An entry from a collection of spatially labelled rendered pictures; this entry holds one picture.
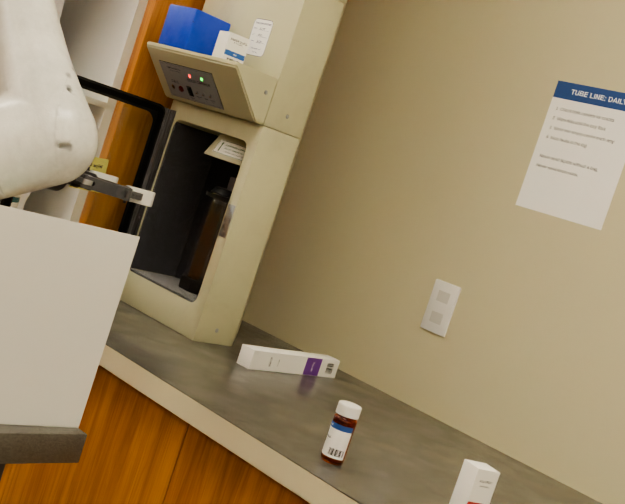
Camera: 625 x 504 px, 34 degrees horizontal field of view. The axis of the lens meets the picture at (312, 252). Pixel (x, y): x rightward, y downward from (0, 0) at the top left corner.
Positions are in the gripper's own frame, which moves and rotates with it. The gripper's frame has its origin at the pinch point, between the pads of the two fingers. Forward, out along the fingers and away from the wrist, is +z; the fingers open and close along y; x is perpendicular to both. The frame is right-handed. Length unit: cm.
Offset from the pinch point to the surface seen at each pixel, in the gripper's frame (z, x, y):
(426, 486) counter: 9, 26, -85
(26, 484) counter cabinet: -10, 59, -12
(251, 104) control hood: 11.9, -24.4, -14.0
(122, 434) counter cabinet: -10, 39, -34
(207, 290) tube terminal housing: 16.6, 14.8, -13.5
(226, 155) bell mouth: 18.9, -13.0, -3.2
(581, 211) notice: 60, -25, -65
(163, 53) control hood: 6.0, -29.4, 11.8
